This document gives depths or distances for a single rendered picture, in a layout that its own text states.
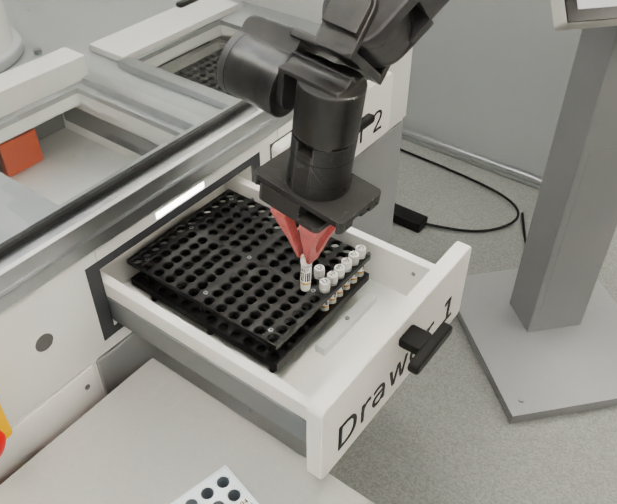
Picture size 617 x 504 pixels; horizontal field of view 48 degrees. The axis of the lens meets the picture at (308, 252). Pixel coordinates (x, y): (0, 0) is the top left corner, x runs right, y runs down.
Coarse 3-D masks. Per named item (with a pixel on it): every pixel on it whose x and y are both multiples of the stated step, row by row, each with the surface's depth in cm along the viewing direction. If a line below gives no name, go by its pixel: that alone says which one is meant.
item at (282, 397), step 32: (256, 192) 92; (128, 256) 86; (384, 256) 84; (416, 256) 82; (128, 288) 78; (384, 288) 86; (128, 320) 79; (160, 320) 75; (192, 320) 82; (192, 352) 74; (224, 352) 71; (352, 352) 78; (224, 384) 73; (256, 384) 69; (288, 384) 68; (320, 384) 75; (288, 416) 68
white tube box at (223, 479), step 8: (216, 472) 71; (224, 472) 71; (208, 480) 70; (216, 480) 70; (224, 480) 71; (232, 480) 70; (192, 488) 70; (200, 488) 70; (208, 488) 70; (216, 488) 70; (224, 488) 70; (232, 488) 70; (240, 488) 70; (184, 496) 69; (192, 496) 69; (200, 496) 69; (208, 496) 71; (216, 496) 69; (224, 496) 69; (232, 496) 70; (240, 496) 69; (248, 496) 69
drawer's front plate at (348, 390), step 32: (448, 256) 77; (416, 288) 73; (448, 288) 77; (384, 320) 69; (416, 320) 72; (448, 320) 83; (384, 352) 68; (352, 384) 64; (320, 416) 61; (320, 448) 64
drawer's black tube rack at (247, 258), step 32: (224, 192) 91; (192, 224) 85; (224, 224) 86; (256, 224) 86; (160, 256) 81; (192, 256) 81; (224, 256) 81; (256, 256) 81; (288, 256) 81; (320, 256) 82; (160, 288) 81; (192, 288) 77; (224, 288) 81; (256, 288) 77; (288, 288) 82; (352, 288) 81; (224, 320) 77; (256, 320) 73; (320, 320) 77; (256, 352) 74; (288, 352) 74
